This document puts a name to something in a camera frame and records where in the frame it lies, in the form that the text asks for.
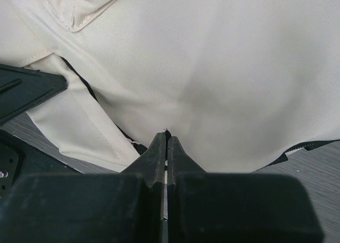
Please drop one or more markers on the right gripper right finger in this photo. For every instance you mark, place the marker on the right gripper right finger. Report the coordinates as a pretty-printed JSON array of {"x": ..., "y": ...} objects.
[{"x": 235, "y": 207}]

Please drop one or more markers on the cream canvas backpack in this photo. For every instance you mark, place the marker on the cream canvas backpack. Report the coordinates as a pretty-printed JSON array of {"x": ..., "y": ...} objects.
[{"x": 239, "y": 82}]

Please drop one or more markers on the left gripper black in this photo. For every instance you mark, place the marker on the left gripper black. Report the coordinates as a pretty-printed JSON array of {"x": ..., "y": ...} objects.
[{"x": 26, "y": 170}]

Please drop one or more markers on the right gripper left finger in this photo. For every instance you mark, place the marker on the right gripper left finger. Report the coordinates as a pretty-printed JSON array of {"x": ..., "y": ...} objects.
[{"x": 108, "y": 207}]

